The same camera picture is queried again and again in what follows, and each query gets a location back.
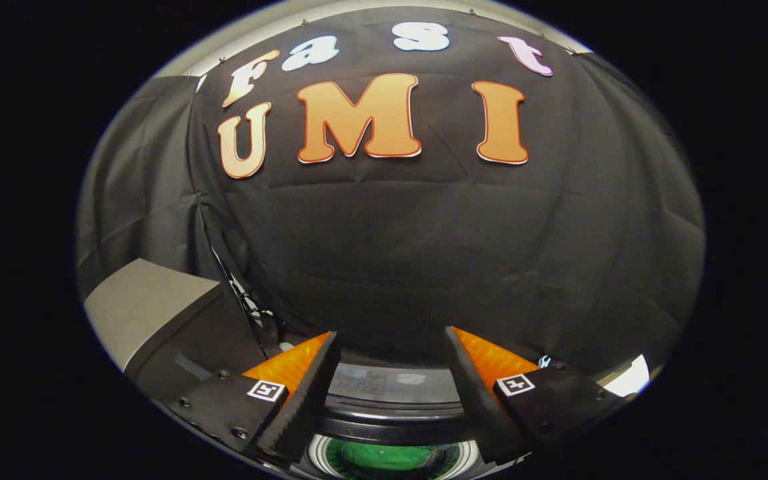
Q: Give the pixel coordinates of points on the grey washing machine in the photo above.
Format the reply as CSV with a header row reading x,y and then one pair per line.
x,y
394,426

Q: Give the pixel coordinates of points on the grey cabinet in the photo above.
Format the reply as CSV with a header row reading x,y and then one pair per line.
x,y
144,300

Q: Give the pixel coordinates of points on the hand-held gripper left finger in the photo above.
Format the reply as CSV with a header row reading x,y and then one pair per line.
x,y
304,403

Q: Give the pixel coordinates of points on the white paper sheet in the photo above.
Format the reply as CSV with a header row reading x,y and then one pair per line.
x,y
630,380

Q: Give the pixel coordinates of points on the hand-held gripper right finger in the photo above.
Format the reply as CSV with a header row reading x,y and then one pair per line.
x,y
480,403

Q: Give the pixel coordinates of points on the green polo shirt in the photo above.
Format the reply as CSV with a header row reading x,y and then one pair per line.
x,y
384,456

